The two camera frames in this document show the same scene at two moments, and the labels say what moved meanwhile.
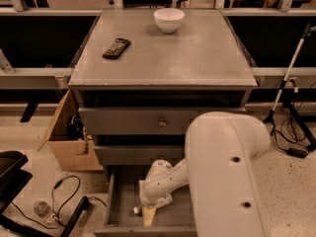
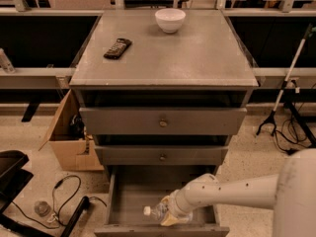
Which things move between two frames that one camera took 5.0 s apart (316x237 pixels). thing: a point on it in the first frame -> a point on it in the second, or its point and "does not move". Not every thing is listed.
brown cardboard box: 68,138 does not move
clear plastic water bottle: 168,200 -> 160,210
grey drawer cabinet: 139,89 does not move
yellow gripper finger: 142,186 -> 165,199
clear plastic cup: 41,208 does not move
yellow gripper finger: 148,213 -> 171,220
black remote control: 117,48 does not move
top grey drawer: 140,120 does not move
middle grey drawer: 138,155 does not move
